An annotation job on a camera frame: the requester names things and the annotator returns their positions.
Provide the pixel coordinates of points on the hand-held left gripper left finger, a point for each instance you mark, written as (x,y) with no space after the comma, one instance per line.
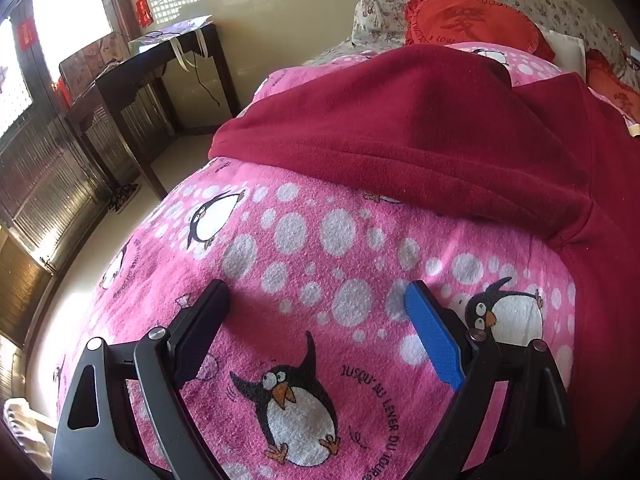
(200,341)

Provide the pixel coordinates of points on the dark wooden table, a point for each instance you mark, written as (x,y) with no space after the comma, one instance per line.
(130,72)

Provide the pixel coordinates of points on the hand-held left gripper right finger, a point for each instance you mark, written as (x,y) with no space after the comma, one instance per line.
(432,335)

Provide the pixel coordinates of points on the white plastic chair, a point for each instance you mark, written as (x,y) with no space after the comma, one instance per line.
(25,435)

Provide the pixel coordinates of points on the white pillow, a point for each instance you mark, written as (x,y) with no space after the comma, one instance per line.
(565,47)

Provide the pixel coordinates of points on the cardboard box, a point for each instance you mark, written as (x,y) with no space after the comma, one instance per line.
(92,62)

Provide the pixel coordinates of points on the large red heart cushion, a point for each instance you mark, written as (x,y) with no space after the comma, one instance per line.
(475,20)

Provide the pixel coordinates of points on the dark red sweater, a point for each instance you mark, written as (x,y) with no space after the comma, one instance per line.
(425,135)

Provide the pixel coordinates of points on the white paper bag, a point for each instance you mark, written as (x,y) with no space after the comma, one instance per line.
(170,35)

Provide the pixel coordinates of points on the pair of slippers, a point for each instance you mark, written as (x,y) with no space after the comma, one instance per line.
(122,197)

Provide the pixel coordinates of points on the small red heart cushion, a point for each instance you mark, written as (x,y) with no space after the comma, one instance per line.
(615,90)

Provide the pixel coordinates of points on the floral bed sheet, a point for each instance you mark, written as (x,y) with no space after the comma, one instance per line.
(380,15)

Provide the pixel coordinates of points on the pink penguin print blanket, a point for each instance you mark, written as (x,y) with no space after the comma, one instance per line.
(310,240)

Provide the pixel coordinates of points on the red paper window decoration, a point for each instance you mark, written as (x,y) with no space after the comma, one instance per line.
(26,34)
(143,10)

